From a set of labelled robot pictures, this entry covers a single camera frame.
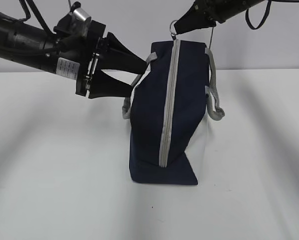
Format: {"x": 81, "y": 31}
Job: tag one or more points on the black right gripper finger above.
{"x": 195, "y": 18}

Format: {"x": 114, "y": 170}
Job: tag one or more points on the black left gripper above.
{"x": 79, "y": 58}

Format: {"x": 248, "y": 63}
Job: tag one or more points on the navy blue lunch bag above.
{"x": 169, "y": 112}

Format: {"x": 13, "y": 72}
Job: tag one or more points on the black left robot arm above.
{"x": 30, "y": 46}

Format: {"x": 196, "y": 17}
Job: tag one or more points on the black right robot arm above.
{"x": 222, "y": 10}

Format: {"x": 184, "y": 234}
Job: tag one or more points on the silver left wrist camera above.
{"x": 80, "y": 22}

